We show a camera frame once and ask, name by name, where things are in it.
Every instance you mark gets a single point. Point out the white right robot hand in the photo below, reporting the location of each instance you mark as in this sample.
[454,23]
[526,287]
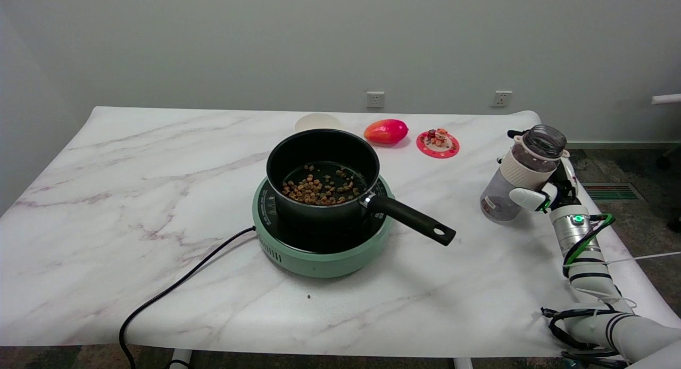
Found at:
[566,183]

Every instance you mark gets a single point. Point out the clear bottle with white sleeve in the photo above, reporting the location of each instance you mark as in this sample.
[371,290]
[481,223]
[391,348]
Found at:
[524,169]

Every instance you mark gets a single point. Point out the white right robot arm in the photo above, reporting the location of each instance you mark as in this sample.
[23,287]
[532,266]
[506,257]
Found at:
[572,233]

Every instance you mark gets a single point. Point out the floor vent grille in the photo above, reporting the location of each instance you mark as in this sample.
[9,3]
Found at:
[614,192]

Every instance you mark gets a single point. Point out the black chair caster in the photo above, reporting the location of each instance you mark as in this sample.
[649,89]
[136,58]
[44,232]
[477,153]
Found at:
[665,160]
[675,224]

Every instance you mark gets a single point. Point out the long white zip tie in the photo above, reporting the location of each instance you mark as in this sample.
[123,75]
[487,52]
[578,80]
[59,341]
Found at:
[638,259]

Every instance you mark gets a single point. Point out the short white zip tie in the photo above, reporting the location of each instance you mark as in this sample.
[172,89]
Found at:
[596,294]

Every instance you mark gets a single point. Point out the pink round coaster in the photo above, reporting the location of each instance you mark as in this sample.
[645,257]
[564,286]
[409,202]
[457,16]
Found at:
[445,150]

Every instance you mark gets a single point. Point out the white pipe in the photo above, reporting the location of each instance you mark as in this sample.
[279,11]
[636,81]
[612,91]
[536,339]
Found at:
[667,100]

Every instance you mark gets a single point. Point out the small toy figurine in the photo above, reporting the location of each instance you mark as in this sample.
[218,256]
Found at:
[437,138]

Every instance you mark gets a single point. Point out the red mango fruit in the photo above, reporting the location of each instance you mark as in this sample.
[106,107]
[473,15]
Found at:
[385,131]

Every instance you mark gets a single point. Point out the white table leg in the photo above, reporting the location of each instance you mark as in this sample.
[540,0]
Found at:
[463,363]
[181,359]

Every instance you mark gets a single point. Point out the brown food pieces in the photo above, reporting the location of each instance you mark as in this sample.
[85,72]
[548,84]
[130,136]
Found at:
[319,191]

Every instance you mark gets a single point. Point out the beige round lid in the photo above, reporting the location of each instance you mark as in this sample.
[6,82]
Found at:
[316,122]

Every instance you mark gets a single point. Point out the green induction cooker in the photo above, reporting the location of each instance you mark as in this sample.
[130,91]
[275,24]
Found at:
[319,263]

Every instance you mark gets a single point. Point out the white wall socket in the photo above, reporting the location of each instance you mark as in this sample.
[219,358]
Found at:
[501,99]
[375,99]

